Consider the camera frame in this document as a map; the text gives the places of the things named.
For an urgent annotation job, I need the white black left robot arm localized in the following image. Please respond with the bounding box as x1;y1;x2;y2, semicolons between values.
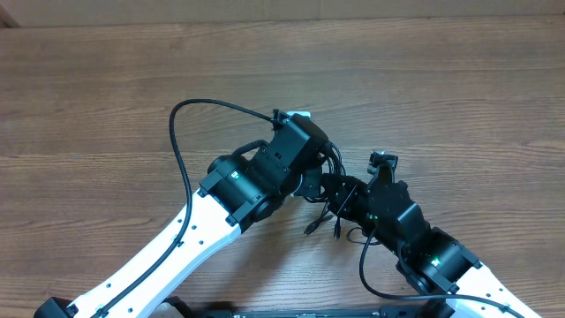
34;140;325;318

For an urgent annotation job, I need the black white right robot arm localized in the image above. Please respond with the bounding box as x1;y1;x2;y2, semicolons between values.
321;174;536;317

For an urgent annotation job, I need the thick black cable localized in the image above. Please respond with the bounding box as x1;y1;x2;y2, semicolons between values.
304;140;348;204

